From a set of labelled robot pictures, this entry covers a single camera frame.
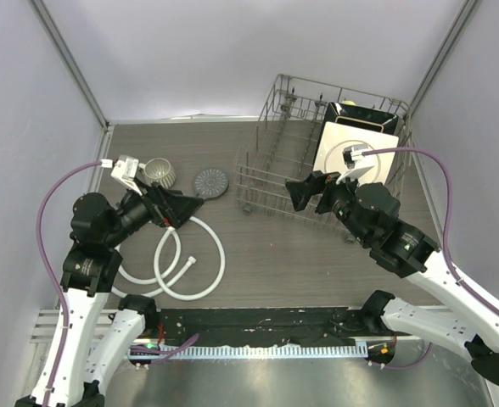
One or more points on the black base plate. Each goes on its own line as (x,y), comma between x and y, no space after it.
(266,327)

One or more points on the grey shower head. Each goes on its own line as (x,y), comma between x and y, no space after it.
(211,183)

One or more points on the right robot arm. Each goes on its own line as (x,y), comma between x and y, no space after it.
(371,214)

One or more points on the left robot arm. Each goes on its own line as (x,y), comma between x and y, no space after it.
(77,373)

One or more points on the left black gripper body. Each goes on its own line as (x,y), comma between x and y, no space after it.
(140,210)

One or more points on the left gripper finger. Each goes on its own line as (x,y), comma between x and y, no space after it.
(160,197)
(181,208)

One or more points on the black square plate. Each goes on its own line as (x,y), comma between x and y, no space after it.
(360,117)

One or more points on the grey wire dish rack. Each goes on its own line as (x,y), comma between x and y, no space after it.
(286,140)

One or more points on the white square plate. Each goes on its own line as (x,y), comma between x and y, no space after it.
(336,139)

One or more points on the ribbed ceramic mug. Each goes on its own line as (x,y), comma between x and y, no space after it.
(158,170)

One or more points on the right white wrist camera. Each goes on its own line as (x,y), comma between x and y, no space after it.
(358,164)

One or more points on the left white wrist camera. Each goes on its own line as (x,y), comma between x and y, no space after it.
(124,171)

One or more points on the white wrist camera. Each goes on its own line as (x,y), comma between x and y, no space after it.
(124,171)
(358,164)

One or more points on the white slotted cable duct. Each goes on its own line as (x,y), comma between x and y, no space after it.
(288,351)

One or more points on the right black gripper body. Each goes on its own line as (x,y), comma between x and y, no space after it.
(338,197)

